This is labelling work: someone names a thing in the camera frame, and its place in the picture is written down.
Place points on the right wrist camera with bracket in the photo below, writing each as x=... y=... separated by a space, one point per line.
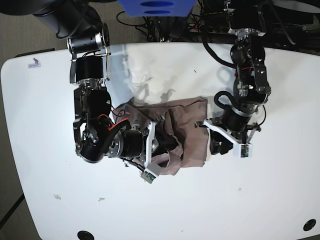
x=138 y=147

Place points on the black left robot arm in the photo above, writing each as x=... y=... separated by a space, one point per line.
x=292 y=25

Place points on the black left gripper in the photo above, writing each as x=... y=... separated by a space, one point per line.
x=233 y=121

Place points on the small purple logo sticker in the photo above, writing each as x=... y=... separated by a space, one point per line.
x=35 y=64

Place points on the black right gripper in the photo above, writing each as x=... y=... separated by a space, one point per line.
x=167 y=142

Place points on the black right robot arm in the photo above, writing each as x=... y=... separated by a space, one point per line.
x=95 y=135

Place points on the mauve T-shirt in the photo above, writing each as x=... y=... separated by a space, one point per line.
x=176 y=118

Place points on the black table cable grommet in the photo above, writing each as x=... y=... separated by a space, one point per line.
x=309 y=225

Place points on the blue plastic mount plate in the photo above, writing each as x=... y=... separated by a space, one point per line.
x=157 y=8

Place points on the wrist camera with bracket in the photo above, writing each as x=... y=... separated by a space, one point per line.
x=138 y=147
x=242 y=147

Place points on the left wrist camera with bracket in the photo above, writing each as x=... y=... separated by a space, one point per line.
x=242 y=147

